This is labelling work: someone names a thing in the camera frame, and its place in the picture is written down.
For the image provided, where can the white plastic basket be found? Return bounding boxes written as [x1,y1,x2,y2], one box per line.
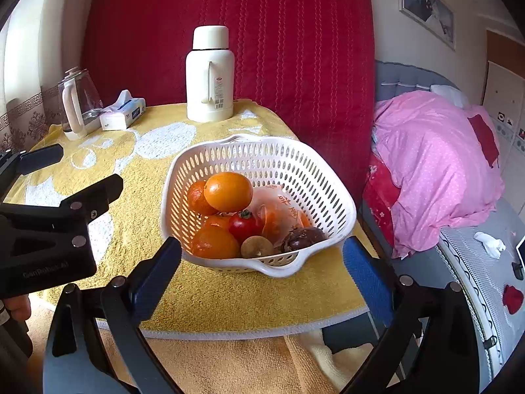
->
[160,134,357,277]

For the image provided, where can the rough orange mandarin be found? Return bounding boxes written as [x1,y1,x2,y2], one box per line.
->
[203,213,230,231]

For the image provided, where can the large rough mandarin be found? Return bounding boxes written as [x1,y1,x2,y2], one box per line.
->
[190,226,241,260]

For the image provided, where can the yellow cartoon towel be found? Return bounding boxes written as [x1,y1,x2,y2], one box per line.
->
[7,100,367,340]

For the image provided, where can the dark brown mangosteen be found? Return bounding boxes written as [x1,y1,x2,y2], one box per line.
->
[280,227,326,252]

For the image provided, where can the left hand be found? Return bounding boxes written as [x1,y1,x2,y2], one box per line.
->
[3,295,31,322]

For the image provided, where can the small round tangerine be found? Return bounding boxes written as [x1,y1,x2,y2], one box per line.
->
[187,181,218,216]

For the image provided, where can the brown round longan fruit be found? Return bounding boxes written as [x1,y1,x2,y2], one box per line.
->
[240,236,274,259]

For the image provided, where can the smooth orange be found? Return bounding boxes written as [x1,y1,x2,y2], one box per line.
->
[204,172,254,212]

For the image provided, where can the grey bed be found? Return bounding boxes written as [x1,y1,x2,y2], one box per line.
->
[369,61,524,393]

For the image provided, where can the tissue pack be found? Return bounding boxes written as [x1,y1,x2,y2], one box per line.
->
[99,90,146,131]

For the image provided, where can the red quilted headboard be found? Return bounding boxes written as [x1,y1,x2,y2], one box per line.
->
[81,0,375,201]

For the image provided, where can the pink duvet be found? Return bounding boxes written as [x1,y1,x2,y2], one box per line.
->
[373,91,505,259]

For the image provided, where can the orange plastic bag of fruit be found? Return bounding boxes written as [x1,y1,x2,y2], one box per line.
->
[248,185,311,247]

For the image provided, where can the cream thermos flask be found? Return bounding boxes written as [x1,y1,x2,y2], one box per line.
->
[186,25,235,123]

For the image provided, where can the patterned beige curtain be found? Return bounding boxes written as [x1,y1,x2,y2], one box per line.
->
[1,0,66,150]

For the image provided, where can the large red tomato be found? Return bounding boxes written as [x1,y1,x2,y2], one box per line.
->
[228,209,263,244]

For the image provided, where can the framed wall picture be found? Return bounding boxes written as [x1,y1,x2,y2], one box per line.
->
[400,0,455,50]

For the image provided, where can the glass electric kettle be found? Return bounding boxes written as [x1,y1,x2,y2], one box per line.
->
[59,67,103,141]

